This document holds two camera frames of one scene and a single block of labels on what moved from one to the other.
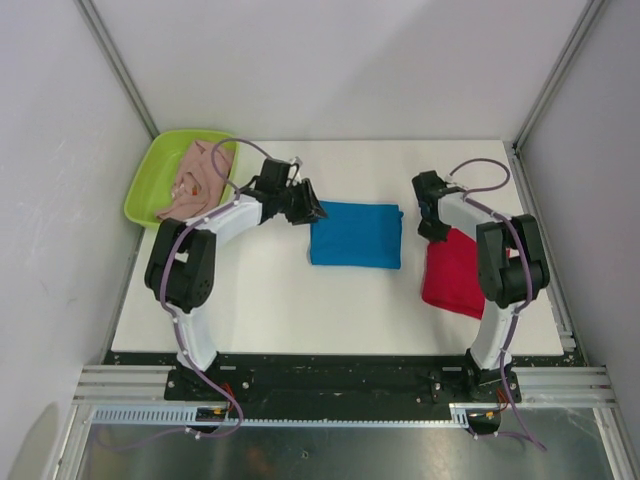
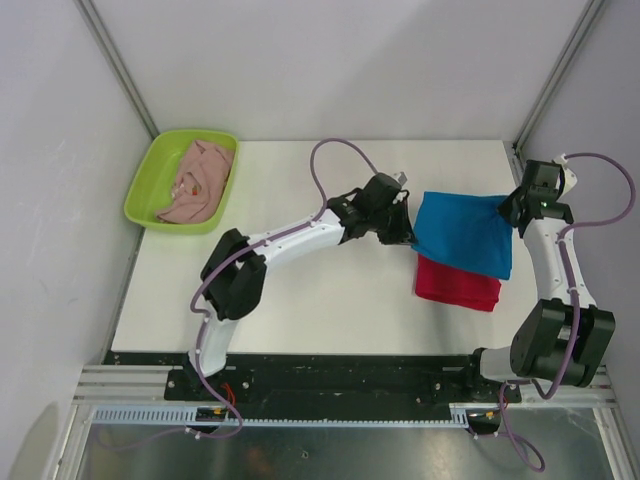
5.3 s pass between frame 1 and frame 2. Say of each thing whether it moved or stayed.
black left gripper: moved
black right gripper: moved
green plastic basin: stayed
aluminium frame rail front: stayed
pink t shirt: stayed
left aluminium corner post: stayed
